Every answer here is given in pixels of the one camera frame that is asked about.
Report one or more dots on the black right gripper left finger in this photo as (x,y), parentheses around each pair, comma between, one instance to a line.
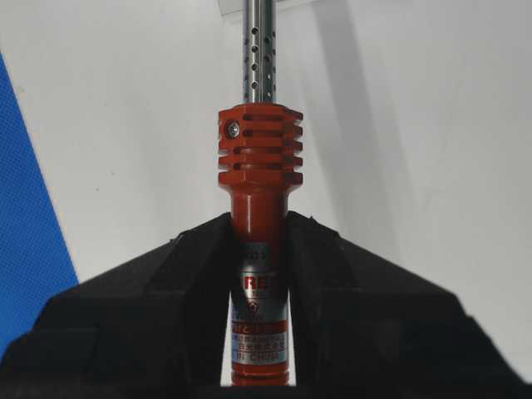
(151,328)

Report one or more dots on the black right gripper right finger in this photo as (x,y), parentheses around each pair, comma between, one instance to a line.
(364,327)

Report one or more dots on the red handled soldering iron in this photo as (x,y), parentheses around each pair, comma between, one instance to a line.
(259,146)

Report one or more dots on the blue table mat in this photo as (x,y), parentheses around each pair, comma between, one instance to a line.
(35,263)

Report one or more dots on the white paper sheet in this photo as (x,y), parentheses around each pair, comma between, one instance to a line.
(416,131)

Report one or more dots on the white folded card with dots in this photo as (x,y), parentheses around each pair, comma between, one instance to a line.
(227,7)

